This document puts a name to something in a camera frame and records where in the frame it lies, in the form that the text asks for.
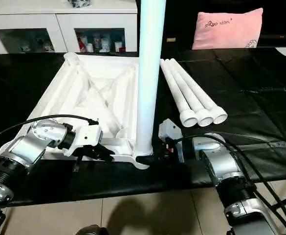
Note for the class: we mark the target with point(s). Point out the dark ornament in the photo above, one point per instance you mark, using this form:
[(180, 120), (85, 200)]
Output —
[(79, 3)]

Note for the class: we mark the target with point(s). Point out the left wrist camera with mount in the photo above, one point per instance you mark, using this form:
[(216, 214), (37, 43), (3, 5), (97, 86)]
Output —
[(86, 133)]

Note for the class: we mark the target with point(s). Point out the black work mat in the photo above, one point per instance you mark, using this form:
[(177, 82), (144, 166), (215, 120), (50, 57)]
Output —
[(133, 183)]

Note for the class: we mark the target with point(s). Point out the dark robot foot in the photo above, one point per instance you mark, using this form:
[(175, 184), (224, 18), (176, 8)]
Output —
[(91, 230)]

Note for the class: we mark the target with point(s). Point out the pink pillow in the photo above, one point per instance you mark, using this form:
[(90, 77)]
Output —
[(228, 29)]

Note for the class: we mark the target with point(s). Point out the white plastic table leg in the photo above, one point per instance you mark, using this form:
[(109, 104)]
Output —
[(150, 73), (189, 95), (201, 95), (178, 95)]

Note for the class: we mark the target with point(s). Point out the white plastic table top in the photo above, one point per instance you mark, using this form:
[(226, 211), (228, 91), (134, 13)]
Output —
[(84, 93)]

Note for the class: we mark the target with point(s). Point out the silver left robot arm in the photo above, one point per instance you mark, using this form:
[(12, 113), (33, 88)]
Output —
[(30, 147)]

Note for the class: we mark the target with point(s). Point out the dark low tv bench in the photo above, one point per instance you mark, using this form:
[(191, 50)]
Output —
[(279, 40)]

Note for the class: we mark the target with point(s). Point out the white cabinet with glass doors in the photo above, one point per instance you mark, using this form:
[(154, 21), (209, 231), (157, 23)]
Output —
[(59, 24)]

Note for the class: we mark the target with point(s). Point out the black furniture with yellow label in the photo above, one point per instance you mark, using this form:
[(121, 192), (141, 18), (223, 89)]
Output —
[(177, 24)]

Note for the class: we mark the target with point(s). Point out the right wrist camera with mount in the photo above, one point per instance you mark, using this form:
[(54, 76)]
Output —
[(169, 131)]

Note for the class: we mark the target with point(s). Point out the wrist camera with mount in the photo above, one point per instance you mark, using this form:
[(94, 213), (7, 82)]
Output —
[(86, 133), (169, 131)]

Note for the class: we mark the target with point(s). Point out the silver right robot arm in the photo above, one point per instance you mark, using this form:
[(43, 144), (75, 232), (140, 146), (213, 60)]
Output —
[(226, 171)]

